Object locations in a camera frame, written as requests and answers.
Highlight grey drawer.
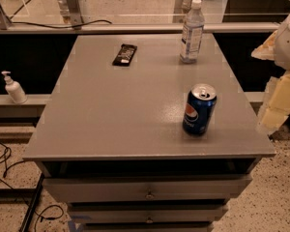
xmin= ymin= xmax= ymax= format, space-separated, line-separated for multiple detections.
xmin=43 ymin=175 xmax=252 ymax=203
xmin=69 ymin=204 xmax=228 ymax=223

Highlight middle metal bracket post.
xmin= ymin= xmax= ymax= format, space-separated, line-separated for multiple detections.
xmin=57 ymin=0 xmax=83 ymax=29

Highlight white pump dispenser bottle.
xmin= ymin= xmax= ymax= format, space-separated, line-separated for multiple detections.
xmin=2 ymin=71 xmax=27 ymax=103

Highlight black snack bar wrapper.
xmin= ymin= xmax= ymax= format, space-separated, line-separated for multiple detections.
xmin=112 ymin=43 xmax=137 ymax=67

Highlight blue pepsi can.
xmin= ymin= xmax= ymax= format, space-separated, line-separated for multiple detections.
xmin=183 ymin=83 xmax=217 ymax=135

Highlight grey drawer cabinet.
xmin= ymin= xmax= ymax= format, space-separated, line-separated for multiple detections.
xmin=24 ymin=35 xmax=275 ymax=232

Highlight upper grey drawer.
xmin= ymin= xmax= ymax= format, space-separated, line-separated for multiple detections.
xmin=43 ymin=175 xmax=252 ymax=203

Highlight lower grey drawer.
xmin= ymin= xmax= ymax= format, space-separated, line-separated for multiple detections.
xmin=69 ymin=204 xmax=228 ymax=223

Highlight grey metal rail frame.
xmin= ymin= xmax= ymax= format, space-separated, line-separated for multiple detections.
xmin=0 ymin=22 xmax=280 ymax=35

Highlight black floor cables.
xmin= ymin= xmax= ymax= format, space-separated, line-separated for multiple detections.
xmin=0 ymin=132 xmax=65 ymax=232

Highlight black cable on rail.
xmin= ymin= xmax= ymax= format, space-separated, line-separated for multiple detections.
xmin=9 ymin=18 xmax=113 ymax=30

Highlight clear plastic water bottle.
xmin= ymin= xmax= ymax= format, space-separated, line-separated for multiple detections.
xmin=180 ymin=0 xmax=205 ymax=64

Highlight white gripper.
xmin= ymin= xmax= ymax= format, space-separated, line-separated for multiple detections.
xmin=251 ymin=15 xmax=290 ymax=135

